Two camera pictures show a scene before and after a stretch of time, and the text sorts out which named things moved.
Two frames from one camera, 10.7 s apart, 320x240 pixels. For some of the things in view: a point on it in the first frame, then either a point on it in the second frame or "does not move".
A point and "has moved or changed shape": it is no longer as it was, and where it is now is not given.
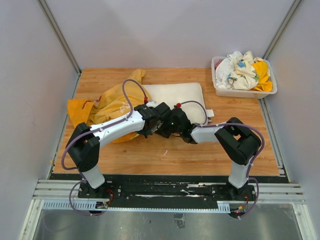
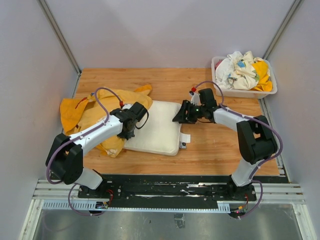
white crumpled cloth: x=236 y=71 does not move
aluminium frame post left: x=60 y=34 does not move
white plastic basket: x=249 y=93 does not move
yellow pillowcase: x=112 y=104 has moved or changed shape
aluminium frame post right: x=290 y=14 does not move
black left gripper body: x=152 y=127 -> x=127 y=133
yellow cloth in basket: x=264 y=84 does not move
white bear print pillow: x=189 y=96 -> x=157 y=131
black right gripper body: x=165 y=131 -> x=188 y=112
